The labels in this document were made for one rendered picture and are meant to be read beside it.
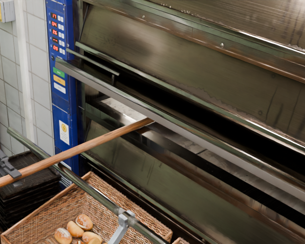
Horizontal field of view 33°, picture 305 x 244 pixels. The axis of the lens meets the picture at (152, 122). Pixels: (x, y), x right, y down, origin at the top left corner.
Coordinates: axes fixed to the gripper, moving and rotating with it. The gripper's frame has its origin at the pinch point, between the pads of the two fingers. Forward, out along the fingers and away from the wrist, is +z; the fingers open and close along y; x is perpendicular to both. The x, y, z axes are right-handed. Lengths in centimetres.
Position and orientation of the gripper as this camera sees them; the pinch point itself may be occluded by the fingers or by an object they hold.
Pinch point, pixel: (13, 176)
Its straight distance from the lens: 179.0
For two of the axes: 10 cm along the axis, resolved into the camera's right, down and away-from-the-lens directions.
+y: -0.4, 8.8, 4.8
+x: -7.3, 3.1, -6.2
